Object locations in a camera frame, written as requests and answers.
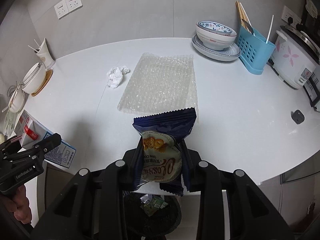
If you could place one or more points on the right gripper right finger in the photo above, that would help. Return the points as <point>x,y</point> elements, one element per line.
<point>231,204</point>

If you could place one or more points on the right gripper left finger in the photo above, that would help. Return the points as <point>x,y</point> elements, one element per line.
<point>91,205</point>

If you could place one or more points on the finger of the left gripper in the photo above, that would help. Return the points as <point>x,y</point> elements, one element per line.
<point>11,146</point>
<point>47,144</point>

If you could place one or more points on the green white medicine box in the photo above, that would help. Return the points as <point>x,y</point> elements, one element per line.
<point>156,204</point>

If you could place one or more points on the dark blue snack packet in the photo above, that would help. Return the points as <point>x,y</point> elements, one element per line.
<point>162,154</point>

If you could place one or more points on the black mesh trash bin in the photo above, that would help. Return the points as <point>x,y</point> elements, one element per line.
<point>140,223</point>

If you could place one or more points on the white kitchen counter cabinet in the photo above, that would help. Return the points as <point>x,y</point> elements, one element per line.
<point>292,200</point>

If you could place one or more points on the person's left hand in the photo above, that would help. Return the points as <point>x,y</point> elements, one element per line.
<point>19,205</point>

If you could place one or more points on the white bowl at edge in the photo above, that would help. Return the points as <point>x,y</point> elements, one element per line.
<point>17,99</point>

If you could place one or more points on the silver foil wrapper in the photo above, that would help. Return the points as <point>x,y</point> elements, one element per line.
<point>145,199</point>

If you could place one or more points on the white bowl with lid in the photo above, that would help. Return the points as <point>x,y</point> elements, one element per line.
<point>34,78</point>

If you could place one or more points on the wooden coaster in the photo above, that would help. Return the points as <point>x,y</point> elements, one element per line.
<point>48,76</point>

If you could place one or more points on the white paper cup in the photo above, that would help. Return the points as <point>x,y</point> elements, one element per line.
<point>44,54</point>

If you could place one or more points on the crumpled white tissue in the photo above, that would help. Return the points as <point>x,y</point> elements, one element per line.
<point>116,75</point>

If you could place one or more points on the small black puck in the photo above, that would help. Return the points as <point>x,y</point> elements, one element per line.
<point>297,116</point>

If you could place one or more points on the bubble wrap sheet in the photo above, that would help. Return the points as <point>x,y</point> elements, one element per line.
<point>160,84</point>

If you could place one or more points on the microwave oven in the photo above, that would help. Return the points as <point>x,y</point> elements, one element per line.
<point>312,88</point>

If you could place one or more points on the blue utensil holder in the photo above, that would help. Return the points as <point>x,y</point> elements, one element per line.
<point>255,52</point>

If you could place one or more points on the white rice cooker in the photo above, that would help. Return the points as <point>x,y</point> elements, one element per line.
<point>293,59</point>

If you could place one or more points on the blue patterned bowl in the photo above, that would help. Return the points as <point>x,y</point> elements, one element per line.
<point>215,35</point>

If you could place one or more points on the wooden chopsticks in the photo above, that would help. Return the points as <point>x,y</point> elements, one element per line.
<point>244,19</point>

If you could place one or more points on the white wall socket pair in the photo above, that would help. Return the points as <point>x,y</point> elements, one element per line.
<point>64,7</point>

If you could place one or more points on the white wall socket right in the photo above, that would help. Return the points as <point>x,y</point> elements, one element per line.
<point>288,13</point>

